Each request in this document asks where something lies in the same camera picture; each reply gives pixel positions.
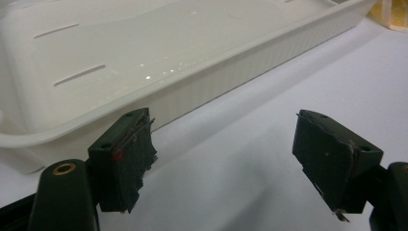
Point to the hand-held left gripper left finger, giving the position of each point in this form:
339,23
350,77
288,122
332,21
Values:
120,163

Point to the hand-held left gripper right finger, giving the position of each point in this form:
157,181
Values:
333,160

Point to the white plastic tray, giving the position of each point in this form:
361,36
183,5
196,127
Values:
160,57

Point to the yellow wooden box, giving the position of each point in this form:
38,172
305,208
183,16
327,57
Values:
389,14

